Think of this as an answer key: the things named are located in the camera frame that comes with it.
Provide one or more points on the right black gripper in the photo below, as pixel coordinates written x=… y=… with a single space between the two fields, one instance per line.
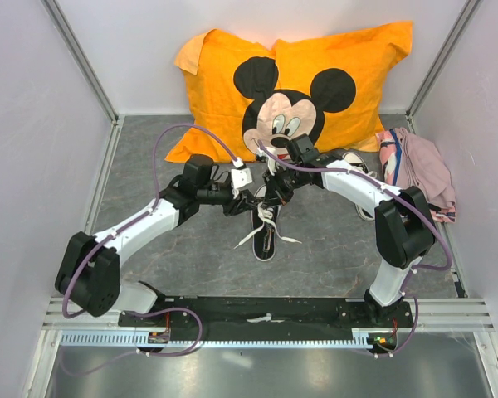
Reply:
x=274 y=191

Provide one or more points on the orange Mickey Mouse pillow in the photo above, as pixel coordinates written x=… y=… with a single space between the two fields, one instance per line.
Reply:
x=243 y=95

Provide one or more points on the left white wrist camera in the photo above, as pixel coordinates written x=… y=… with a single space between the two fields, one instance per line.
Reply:
x=240 y=175

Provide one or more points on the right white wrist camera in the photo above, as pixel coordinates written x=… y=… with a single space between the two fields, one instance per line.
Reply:
x=268 y=156

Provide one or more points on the slotted grey cable duct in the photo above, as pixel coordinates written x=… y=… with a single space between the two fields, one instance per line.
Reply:
x=99 y=338

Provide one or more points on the right aluminium frame post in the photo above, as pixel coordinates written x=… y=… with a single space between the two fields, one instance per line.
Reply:
x=455 y=34

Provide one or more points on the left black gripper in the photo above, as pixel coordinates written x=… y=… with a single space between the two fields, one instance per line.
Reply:
x=240 y=204

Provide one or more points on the pink folded cloth pile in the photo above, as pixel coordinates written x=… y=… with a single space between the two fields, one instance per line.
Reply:
x=411 y=161

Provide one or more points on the left aluminium frame post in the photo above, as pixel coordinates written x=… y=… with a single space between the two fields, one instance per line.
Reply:
x=61 y=23

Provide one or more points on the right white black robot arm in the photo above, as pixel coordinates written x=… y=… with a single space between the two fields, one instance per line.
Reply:
x=404 y=230

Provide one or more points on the aluminium frame post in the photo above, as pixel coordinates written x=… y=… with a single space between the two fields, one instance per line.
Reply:
x=455 y=34
x=61 y=23

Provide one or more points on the black canvas sneaker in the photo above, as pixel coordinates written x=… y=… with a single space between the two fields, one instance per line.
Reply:
x=264 y=241

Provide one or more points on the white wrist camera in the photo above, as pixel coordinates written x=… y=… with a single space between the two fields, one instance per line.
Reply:
x=268 y=156
x=240 y=175

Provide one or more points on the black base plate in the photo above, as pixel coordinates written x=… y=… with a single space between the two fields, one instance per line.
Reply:
x=238 y=319

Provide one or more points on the white tape scrap on base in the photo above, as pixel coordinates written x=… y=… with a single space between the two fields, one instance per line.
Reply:
x=268 y=318

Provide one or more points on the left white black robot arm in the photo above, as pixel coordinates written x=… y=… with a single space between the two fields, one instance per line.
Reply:
x=89 y=275

